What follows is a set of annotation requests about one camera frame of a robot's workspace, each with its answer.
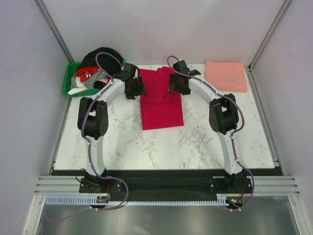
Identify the green plastic bin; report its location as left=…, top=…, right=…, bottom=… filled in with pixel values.
left=63, top=59, right=125, bottom=97

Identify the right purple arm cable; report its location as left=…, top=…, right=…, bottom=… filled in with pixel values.
left=166, top=55, right=255, bottom=177

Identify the magenta t shirt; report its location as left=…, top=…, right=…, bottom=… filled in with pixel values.
left=140, top=67, right=184, bottom=130

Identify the folded salmon pink t shirt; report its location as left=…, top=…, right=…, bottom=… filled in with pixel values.
left=204, top=60, right=247, bottom=93

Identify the red garment in bin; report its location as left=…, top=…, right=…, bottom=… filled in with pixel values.
left=75, top=66, right=101, bottom=82

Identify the white garment in bin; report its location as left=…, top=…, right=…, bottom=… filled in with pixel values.
left=67, top=76, right=87, bottom=95

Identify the left aluminium frame post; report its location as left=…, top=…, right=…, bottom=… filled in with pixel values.
left=34, top=0, right=74, bottom=63

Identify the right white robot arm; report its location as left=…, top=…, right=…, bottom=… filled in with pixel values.
left=168, top=60, right=254, bottom=194

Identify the black garment in bin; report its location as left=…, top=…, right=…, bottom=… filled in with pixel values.
left=77, top=47, right=123, bottom=89

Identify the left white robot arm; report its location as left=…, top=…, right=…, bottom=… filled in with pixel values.
left=77, top=63, right=146, bottom=193

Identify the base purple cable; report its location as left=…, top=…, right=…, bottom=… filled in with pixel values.
left=44, top=176, right=130, bottom=223
left=227, top=171, right=256, bottom=212

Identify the grey garment in bin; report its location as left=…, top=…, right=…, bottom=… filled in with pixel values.
left=83, top=70, right=108, bottom=89

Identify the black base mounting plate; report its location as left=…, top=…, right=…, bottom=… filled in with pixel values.
left=79, top=167, right=254, bottom=203

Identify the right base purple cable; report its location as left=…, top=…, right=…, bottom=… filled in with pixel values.
left=227, top=171, right=256, bottom=212

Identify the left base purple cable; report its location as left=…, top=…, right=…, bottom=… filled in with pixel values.
left=44, top=176, right=130, bottom=223

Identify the light blue cable duct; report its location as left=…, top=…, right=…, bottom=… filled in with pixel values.
left=45, top=195, right=229, bottom=206

